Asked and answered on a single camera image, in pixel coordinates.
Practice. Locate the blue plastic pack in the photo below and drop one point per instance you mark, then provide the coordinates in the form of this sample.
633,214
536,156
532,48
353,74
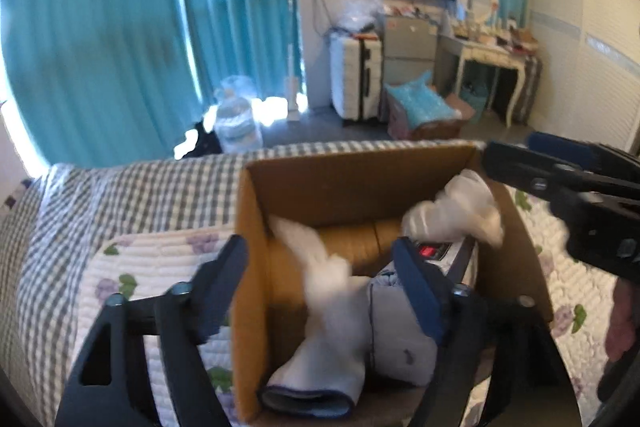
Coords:
422,104

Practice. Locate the grey checkered bed sheet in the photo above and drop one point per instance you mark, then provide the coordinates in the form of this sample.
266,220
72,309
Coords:
100,202

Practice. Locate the open floor cardboard box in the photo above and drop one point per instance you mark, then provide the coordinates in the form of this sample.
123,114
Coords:
400,119

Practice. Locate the brown cardboard box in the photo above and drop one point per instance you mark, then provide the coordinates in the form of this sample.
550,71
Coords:
320,187

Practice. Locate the grey garment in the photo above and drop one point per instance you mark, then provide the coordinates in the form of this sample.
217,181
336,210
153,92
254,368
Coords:
395,347

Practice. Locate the large clear water jug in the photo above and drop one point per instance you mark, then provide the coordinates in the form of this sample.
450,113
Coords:
235,122

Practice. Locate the white floral quilt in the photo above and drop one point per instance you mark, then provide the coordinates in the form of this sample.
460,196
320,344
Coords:
150,257

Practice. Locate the white cloth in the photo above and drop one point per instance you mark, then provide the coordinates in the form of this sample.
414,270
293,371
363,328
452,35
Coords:
465,207

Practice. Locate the dressing table clutter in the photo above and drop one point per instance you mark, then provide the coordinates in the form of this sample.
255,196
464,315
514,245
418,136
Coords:
505,37

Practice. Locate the person's right hand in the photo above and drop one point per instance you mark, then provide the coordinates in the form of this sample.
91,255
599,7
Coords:
624,319

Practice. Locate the white wardrobe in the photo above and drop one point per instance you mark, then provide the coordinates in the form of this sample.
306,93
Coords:
585,57

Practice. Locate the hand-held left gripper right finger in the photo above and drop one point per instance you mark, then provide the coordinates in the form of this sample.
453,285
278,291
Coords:
416,289

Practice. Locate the white dressing table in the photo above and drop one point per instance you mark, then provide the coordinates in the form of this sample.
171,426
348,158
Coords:
475,52

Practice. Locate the wide teal curtain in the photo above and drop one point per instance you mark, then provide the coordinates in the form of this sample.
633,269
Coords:
90,32

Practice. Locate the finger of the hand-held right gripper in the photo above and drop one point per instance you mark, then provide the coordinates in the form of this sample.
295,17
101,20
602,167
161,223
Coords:
520,169
565,146

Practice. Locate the green bin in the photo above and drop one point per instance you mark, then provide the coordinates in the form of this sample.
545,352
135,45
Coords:
474,99

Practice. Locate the white suitcase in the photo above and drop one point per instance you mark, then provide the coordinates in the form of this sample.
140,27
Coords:
350,77

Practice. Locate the clear plastic bag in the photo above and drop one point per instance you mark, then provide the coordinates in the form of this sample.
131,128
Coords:
357,17

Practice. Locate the white sock with dark cuff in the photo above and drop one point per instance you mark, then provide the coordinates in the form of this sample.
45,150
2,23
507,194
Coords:
325,279

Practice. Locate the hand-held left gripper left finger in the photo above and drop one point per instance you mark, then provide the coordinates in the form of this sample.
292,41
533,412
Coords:
220,289

